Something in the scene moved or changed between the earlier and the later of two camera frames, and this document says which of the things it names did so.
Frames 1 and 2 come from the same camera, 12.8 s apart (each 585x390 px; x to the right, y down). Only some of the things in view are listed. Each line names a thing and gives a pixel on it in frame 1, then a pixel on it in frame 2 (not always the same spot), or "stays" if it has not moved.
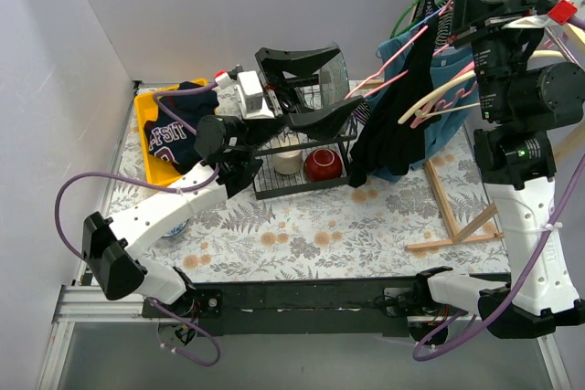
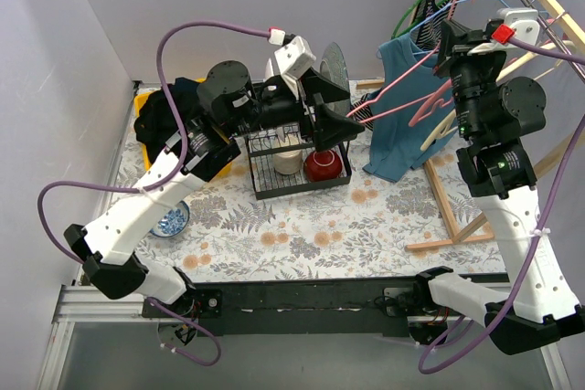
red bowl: [323, 164] stays
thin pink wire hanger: [394, 53] to [431, 96]
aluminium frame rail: [85, 304] stays
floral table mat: [399, 232] stays
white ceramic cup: [288, 155] stays
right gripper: [489, 24] to [469, 57]
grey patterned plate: [335, 84] stays
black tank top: [394, 142] to [155, 122]
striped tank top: [427, 3] stays
